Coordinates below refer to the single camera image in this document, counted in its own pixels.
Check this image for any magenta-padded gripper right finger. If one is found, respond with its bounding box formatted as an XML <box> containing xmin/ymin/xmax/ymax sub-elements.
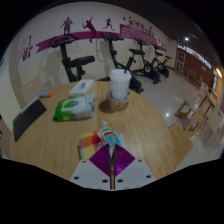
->
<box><xmin>111</xmin><ymin>144</ymin><xmax>156</xmax><ymax>191</ymax></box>

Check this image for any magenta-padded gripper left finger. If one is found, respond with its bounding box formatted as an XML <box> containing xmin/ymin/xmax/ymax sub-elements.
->
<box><xmin>69</xmin><ymin>144</ymin><xmax>112</xmax><ymax>191</ymax></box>

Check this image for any colourful checked towel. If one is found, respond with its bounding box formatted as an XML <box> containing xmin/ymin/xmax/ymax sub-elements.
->
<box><xmin>78</xmin><ymin>121</ymin><xmax>127</xmax><ymax>161</ymax></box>

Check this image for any green wet wipes pack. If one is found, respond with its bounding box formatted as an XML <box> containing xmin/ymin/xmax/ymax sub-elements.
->
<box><xmin>52</xmin><ymin>92</ymin><xmax>96</xmax><ymax>123</ymax></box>

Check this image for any brown cardboard cup holder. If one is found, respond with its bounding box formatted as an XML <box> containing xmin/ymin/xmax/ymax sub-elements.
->
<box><xmin>105</xmin><ymin>90</ymin><xmax>131</xmax><ymax>112</ymax></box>

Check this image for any small white box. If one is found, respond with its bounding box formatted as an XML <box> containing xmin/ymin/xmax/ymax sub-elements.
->
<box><xmin>68</xmin><ymin>79</ymin><xmax>96</xmax><ymax>98</ymax></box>

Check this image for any group of wooden chairs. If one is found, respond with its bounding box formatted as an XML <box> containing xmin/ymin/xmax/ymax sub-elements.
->
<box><xmin>173</xmin><ymin>79</ymin><xmax>224</xmax><ymax>154</ymax></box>

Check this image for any white lidded paper cup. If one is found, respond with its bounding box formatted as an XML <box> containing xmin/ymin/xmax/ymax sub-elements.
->
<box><xmin>108</xmin><ymin>68</ymin><xmax>132</xmax><ymax>102</ymax></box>

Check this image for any blue and orange tube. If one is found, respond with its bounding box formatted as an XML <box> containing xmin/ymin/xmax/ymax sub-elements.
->
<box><xmin>38</xmin><ymin>90</ymin><xmax>54</xmax><ymax>98</ymax></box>

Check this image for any black exercise bike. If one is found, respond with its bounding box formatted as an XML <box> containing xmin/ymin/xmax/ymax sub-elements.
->
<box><xmin>49</xmin><ymin>34</ymin><xmax>96</xmax><ymax>83</ymax></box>
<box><xmin>99</xmin><ymin>32</ymin><xmax>145</xmax><ymax>95</ymax></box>
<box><xmin>151</xmin><ymin>44</ymin><xmax>171</xmax><ymax>79</ymax></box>
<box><xmin>129</xmin><ymin>37</ymin><xmax>162</xmax><ymax>85</ymax></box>

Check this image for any brown display shelf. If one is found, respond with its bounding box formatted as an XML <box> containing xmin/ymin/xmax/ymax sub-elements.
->
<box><xmin>175</xmin><ymin>49</ymin><xmax>188</xmax><ymax>74</ymax></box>

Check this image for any wall notice poster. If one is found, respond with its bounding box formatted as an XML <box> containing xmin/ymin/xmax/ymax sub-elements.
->
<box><xmin>21</xmin><ymin>34</ymin><xmax>34</xmax><ymax>62</ymax></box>

